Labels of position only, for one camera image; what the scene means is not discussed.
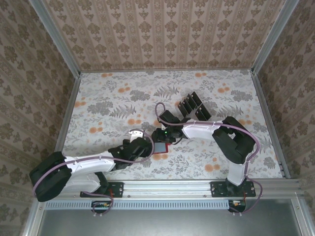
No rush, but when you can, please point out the red leather card holder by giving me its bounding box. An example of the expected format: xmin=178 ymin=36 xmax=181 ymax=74
xmin=152 ymin=143 xmax=171 ymax=155

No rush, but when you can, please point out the black card organizer rack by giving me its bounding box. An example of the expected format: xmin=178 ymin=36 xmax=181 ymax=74
xmin=177 ymin=90 xmax=212 ymax=122

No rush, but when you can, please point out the black credit card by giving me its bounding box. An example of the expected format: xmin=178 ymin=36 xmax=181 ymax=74
xmin=183 ymin=96 xmax=195 ymax=111
xmin=188 ymin=91 xmax=200 ymax=104
xmin=196 ymin=107 xmax=208 ymax=121
xmin=201 ymin=102 xmax=212 ymax=119
xmin=178 ymin=101 xmax=191 ymax=116

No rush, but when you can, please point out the grey sheet metal panel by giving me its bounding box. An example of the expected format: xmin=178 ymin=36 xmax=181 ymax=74
xmin=23 ymin=196 xmax=315 ymax=236

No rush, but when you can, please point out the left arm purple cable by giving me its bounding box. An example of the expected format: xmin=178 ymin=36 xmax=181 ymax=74
xmin=33 ymin=129 xmax=153 ymax=218

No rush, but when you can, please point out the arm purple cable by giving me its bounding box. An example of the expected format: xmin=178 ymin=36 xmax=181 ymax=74
xmin=33 ymin=129 xmax=153 ymax=218
xmin=155 ymin=102 xmax=263 ymax=217

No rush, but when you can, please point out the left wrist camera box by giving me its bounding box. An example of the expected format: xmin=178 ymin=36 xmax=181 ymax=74
xmin=129 ymin=130 xmax=144 ymax=143

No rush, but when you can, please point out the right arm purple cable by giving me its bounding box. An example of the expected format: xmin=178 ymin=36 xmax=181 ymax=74
xmin=155 ymin=102 xmax=263 ymax=217

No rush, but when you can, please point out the long aluminium base rail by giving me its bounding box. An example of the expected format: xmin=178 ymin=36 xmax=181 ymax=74
xmin=36 ymin=178 xmax=303 ymax=199

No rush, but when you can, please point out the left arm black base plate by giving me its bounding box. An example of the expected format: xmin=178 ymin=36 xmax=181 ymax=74
xmin=80 ymin=181 xmax=124 ymax=198

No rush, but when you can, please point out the white slotted cable duct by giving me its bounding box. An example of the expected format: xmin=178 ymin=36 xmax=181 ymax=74
xmin=45 ymin=199 xmax=247 ymax=211

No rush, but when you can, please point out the black cable connector port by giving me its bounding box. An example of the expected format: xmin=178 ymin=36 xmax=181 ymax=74
xmin=91 ymin=200 xmax=112 ymax=214
xmin=227 ymin=199 xmax=247 ymax=213

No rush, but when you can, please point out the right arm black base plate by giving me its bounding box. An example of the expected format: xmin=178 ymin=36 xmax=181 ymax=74
xmin=210 ymin=181 xmax=256 ymax=198

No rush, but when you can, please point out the aluminium side rail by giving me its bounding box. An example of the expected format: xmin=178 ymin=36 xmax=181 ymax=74
xmin=46 ymin=73 xmax=82 ymax=180
xmin=251 ymin=72 xmax=291 ymax=179

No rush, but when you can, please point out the aluminium corner post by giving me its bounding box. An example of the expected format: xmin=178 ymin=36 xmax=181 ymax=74
xmin=28 ymin=0 xmax=82 ymax=78
xmin=251 ymin=0 xmax=301 ymax=74

